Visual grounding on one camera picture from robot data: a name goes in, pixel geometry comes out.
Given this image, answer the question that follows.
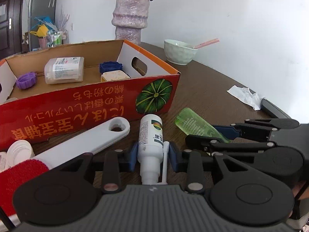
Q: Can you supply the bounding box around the green spray bottle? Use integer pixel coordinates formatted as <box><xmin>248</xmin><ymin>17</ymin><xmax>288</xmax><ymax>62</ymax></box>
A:
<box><xmin>174</xmin><ymin>107</ymin><xmax>230</xmax><ymax>143</ymax></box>

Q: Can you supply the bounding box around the white round cap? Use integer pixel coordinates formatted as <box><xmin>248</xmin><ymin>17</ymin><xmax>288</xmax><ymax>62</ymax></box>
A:
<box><xmin>7</xmin><ymin>140</ymin><xmax>35</xmax><ymax>167</ymax></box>

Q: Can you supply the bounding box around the white red lint brush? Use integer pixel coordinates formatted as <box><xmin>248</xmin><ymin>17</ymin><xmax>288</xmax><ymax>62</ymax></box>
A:
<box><xmin>1</xmin><ymin>117</ymin><xmax>130</xmax><ymax>217</ymax></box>

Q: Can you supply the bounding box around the blue plastic lid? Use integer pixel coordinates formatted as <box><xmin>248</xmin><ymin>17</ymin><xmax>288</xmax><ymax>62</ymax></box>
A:
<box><xmin>99</xmin><ymin>61</ymin><xmax>123</xmax><ymax>74</ymax></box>

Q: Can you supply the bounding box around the clear plastic swab container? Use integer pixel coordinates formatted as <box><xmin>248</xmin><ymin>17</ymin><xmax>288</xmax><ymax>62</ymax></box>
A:
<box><xmin>44</xmin><ymin>57</ymin><xmax>84</xmax><ymax>84</ymax></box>

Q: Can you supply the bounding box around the purple plastic lid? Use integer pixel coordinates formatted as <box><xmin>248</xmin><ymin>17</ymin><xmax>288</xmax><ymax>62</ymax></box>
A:
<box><xmin>16</xmin><ymin>72</ymin><xmax>37</xmax><ymax>90</ymax></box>

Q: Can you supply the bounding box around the person's right hand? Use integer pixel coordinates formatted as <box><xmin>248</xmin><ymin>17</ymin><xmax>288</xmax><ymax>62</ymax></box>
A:
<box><xmin>292</xmin><ymin>181</ymin><xmax>309</xmax><ymax>200</ymax></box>

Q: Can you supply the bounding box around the crumpled white tissue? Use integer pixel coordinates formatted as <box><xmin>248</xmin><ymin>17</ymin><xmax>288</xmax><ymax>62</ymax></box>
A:
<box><xmin>227</xmin><ymin>85</ymin><xmax>265</xmax><ymax>111</ymax></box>

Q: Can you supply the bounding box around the black phone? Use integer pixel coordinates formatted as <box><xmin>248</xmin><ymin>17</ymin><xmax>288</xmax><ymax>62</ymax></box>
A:
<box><xmin>260</xmin><ymin>98</ymin><xmax>290</xmax><ymax>118</ymax></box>

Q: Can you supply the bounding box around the pink spoon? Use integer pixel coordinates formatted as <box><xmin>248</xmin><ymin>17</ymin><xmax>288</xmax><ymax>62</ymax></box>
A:
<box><xmin>194</xmin><ymin>38</ymin><xmax>220</xmax><ymax>49</ymax></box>

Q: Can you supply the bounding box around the pale green bowl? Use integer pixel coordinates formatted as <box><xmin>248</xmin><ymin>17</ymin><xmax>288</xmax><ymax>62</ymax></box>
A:
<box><xmin>164</xmin><ymin>39</ymin><xmax>197</xmax><ymax>66</ymax></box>

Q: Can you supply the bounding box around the red cardboard box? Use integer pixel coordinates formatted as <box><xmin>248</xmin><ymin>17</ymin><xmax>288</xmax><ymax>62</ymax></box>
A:
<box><xmin>1</xmin><ymin>40</ymin><xmax>180</xmax><ymax>151</ymax></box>

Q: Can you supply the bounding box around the purple ceramic vase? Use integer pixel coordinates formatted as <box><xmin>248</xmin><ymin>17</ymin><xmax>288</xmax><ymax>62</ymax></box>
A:
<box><xmin>112</xmin><ymin>0</ymin><xmax>150</xmax><ymax>45</ymax></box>

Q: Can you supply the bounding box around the yellow watering can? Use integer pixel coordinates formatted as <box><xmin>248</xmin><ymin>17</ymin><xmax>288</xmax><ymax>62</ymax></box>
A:
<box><xmin>28</xmin><ymin>24</ymin><xmax>49</xmax><ymax>38</ymax></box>

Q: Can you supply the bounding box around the grey refrigerator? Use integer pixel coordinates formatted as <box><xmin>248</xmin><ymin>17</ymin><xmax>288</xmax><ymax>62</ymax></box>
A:
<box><xmin>27</xmin><ymin>0</ymin><xmax>60</xmax><ymax>51</ymax></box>

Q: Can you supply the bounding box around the dark front door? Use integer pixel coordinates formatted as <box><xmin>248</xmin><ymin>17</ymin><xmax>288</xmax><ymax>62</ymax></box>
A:
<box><xmin>0</xmin><ymin>0</ymin><xmax>23</xmax><ymax>59</ymax></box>

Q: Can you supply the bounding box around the wire storage rack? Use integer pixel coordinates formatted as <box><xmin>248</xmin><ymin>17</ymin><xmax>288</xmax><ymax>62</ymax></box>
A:
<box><xmin>46</xmin><ymin>30</ymin><xmax>69</xmax><ymax>48</ymax></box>

